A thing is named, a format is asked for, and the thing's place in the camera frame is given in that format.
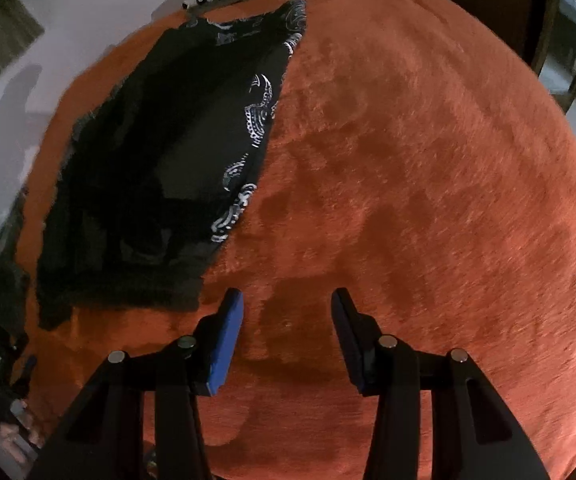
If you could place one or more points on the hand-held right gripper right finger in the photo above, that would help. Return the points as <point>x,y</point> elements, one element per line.
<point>350,340</point>

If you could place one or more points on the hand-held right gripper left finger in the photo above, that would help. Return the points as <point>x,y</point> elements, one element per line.
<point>227,340</point>

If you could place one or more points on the black paisley print garment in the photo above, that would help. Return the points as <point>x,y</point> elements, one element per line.
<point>157,160</point>

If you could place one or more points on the person's left hand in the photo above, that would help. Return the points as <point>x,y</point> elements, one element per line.
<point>15,432</point>

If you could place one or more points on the dark grey garment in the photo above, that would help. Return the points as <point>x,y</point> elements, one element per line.
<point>0,280</point>

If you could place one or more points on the orange fuzzy blanket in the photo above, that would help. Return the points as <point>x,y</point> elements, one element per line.
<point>418,185</point>

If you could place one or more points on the wooden chair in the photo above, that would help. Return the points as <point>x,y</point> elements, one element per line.
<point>575,45</point>

